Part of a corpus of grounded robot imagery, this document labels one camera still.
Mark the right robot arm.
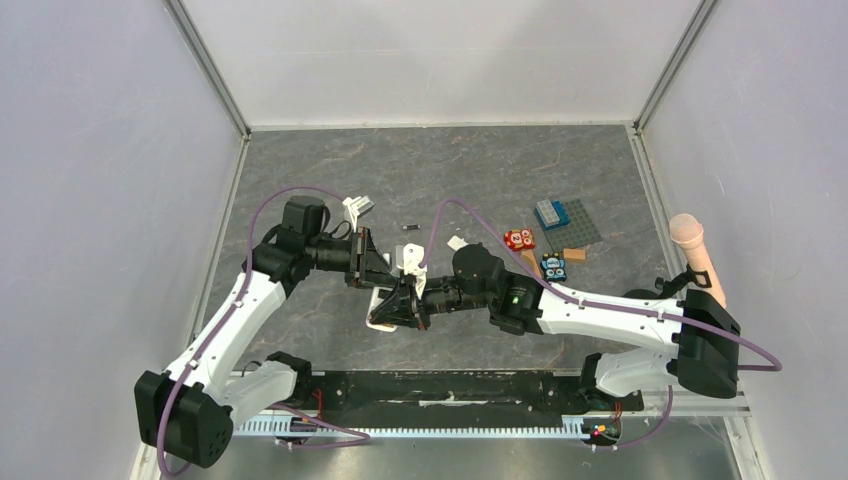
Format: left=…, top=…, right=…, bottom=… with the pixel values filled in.
left=366, top=244, right=740, bottom=408

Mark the blue owl number block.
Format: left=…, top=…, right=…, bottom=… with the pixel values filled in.
left=539, top=252, right=567, bottom=283

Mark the wooden block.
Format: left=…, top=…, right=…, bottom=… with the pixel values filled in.
left=562, top=248, right=587, bottom=264

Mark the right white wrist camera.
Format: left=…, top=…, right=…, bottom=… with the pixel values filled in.
left=395, top=243, right=427, bottom=298

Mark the grey lego brick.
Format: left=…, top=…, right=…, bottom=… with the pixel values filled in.
left=535, top=200, right=560, bottom=228

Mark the black microphone stand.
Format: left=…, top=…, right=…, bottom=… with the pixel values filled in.
left=624, top=264, right=713, bottom=300

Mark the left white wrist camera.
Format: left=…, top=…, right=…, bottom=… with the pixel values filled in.
left=342, top=195, right=374, bottom=230

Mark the white battery cover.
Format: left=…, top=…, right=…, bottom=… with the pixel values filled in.
left=447, top=235, right=468, bottom=251

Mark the grey lego baseplate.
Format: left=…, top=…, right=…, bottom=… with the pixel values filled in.
left=544, top=199, right=602, bottom=251

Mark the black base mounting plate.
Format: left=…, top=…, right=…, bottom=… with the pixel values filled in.
left=285, top=370, right=644, bottom=429

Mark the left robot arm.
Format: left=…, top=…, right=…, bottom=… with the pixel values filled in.
left=134, top=195, right=391, bottom=478

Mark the blue lego brick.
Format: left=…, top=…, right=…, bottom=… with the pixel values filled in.
left=534, top=200, right=571, bottom=231

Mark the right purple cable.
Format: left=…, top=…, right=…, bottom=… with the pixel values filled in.
left=419, top=197, right=784, bottom=452

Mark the red owl number block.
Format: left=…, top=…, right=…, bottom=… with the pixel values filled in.
left=503, top=228, right=536, bottom=252

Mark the pink microphone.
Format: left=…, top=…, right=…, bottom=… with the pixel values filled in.
left=669, top=213, right=727, bottom=308

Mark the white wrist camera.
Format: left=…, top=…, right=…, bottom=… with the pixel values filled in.
left=395, top=243, right=427, bottom=298
left=342, top=195, right=374, bottom=230

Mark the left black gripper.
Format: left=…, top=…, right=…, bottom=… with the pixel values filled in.
left=305, top=227, right=398, bottom=290

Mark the white slotted cable duct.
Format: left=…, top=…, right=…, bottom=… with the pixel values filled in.
left=233, top=412, right=613, bottom=441

